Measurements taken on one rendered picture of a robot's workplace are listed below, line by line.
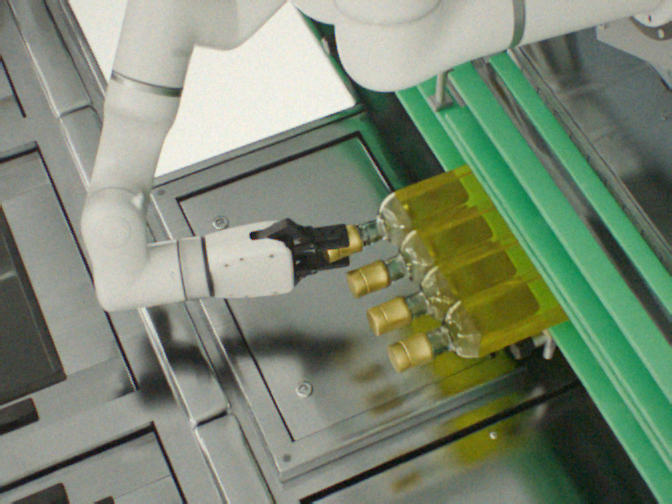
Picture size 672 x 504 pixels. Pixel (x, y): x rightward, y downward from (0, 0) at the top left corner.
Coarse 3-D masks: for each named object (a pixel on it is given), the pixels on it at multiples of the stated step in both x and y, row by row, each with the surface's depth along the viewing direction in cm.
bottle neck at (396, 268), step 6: (390, 258) 151; (396, 258) 150; (384, 264) 150; (390, 264) 150; (396, 264) 150; (402, 264) 150; (390, 270) 150; (396, 270) 150; (402, 270) 150; (390, 276) 150; (396, 276) 150; (402, 276) 151
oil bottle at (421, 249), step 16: (480, 208) 153; (496, 208) 153; (432, 224) 151; (448, 224) 151; (464, 224) 151; (480, 224) 151; (496, 224) 151; (416, 240) 150; (432, 240) 150; (448, 240) 150; (464, 240) 150; (480, 240) 150; (496, 240) 151; (416, 256) 149; (432, 256) 149; (448, 256) 149; (416, 272) 150
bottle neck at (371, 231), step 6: (366, 222) 153; (372, 222) 153; (378, 222) 153; (360, 228) 152; (366, 228) 152; (372, 228) 152; (378, 228) 153; (384, 228) 153; (360, 234) 152; (366, 234) 152; (372, 234) 152; (378, 234) 153; (384, 234) 153; (366, 240) 152; (372, 240) 153; (378, 240) 153
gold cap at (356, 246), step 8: (352, 224) 153; (352, 232) 152; (352, 240) 152; (360, 240) 152; (344, 248) 151; (352, 248) 152; (360, 248) 152; (328, 256) 151; (336, 256) 151; (344, 256) 152
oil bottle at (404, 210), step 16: (448, 176) 155; (464, 176) 155; (400, 192) 154; (416, 192) 154; (432, 192) 154; (448, 192) 154; (464, 192) 153; (480, 192) 153; (384, 208) 153; (400, 208) 152; (416, 208) 152; (432, 208) 152; (448, 208) 152; (464, 208) 153; (384, 224) 153; (400, 224) 151; (416, 224) 152; (400, 240) 153
